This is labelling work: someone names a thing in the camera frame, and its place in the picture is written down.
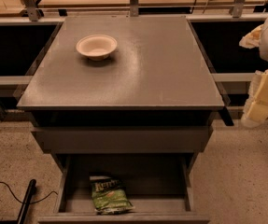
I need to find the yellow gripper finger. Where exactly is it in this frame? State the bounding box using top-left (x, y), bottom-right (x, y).
top-left (239, 25), bottom-right (262, 49)
top-left (241, 69), bottom-right (268, 128)

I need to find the green jalapeno chip bag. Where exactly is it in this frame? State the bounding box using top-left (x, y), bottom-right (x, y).
top-left (90, 175), bottom-right (134, 215)

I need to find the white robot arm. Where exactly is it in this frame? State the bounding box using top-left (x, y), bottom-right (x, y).
top-left (239, 17), bottom-right (268, 128)

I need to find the closed top drawer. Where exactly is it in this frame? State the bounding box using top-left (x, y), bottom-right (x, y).
top-left (32, 126), bottom-right (213, 154)

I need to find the grey drawer cabinet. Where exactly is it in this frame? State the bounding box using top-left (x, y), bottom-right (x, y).
top-left (16, 14), bottom-right (226, 224)

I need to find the open middle drawer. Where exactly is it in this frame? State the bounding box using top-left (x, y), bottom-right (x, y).
top-left (38, 154), bottom-right (209, 224)

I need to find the white paper bowl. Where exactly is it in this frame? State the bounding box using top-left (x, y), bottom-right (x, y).
top-left (76, 35), bottom-right (118, 61)

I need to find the black bar on floor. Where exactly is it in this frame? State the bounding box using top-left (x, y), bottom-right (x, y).
top-left (17, 179), bottom-right (36, 224)

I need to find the right metal post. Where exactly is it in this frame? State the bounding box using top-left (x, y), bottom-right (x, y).
top-left (230, 0), bottom-right (246, 18)

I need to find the metal post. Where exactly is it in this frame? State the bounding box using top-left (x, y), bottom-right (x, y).
top-left (130, 0), bottom-right (139, 17)
top-left (22, 0), bottom-right (41, 21)
top-left (230, 0), bottom-right (246, 18)

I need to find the right horizontal metal rail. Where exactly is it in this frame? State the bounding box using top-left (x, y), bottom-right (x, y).
top-left (212, 73), bottom-right (254, 94)

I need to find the horizontal metal rail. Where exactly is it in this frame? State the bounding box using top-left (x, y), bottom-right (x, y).
top-left (212, 73), bottom-right (254, 94)
top-left (0, 76), bottom-right (32, 97)

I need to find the middle metal post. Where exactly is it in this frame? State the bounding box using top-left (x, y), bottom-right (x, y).
top-left (130, 0), bottom-right (139, 17)

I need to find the left metal post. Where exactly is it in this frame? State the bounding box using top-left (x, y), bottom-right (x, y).
top-left (22, 0), bottom-right (41, 21)

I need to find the left horizontal metal rail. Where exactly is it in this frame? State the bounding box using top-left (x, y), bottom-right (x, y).
top-left (0, 76), bottom-right (32, 97)

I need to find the black cable on floor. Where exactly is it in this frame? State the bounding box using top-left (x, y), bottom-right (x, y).
top-left (0, 180), bottom-right (59, 205)

